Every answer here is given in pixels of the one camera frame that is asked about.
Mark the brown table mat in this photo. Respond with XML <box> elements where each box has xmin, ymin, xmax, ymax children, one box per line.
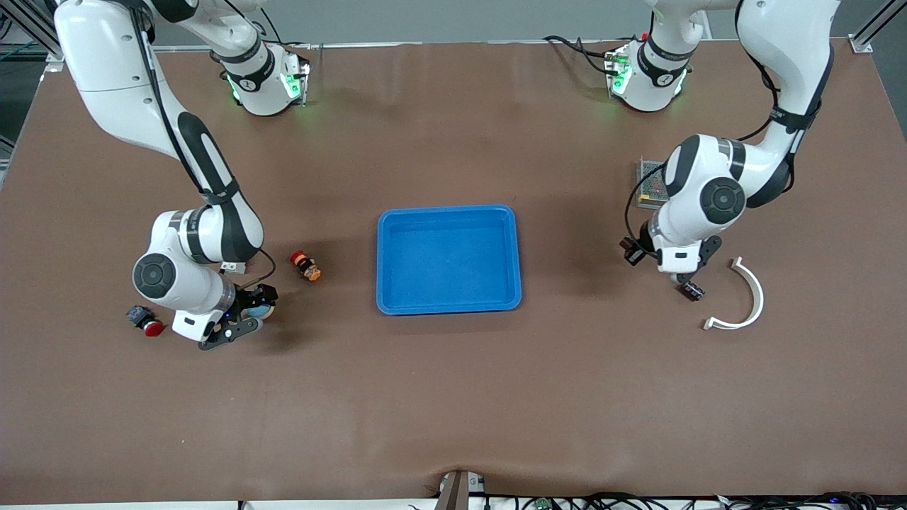
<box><xmin>0</xmin><ymin>39</ymin><xmax>907</xmax><ymax>505</ymax></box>

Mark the aluminium frame post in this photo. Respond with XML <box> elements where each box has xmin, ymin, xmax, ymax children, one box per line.
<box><xmin>849</xmin><ymin>0</ymin><xmax>907</xmax><ymax>55</ymax></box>
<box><xmin>0</xmin><ymin>0</ymin><xmax>63</xmax><ymax>72</ymax></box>

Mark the blue plastic tray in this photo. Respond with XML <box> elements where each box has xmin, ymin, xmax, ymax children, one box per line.
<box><xmin>376</xmin><ymin>204</ymin><xmax>523</xmax><ymax>316</ymax></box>

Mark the metal mesh power supply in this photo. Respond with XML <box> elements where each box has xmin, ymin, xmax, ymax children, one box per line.
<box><xmin>636</xmin><ymin>157</ymin><xmax>670</xmax><ymax>212</ymax></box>

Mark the red push button blue base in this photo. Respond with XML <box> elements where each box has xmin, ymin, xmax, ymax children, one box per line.
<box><xmin>125</xmin><ymin>305</ymin><xmax>166</xmax><ymax>338</ymax></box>

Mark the black arm base cable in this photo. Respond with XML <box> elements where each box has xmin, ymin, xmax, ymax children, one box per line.
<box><xmin>544</xmin><ymin>34</ymin><xmax>616</xmax><ymax>77</ymax></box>

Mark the red yellow emergency stop switch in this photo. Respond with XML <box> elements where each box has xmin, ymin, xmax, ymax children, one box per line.
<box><xmin>289</xmin><ymin>249</ymin><xmax>323</xmax><ymax>283</ymax></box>

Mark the white curved plastic bracket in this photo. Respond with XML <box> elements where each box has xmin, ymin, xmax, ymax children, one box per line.
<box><xmin>702</xmin><ymin>256</ymin><xmax>766</xmax><ymax>332</ymax></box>

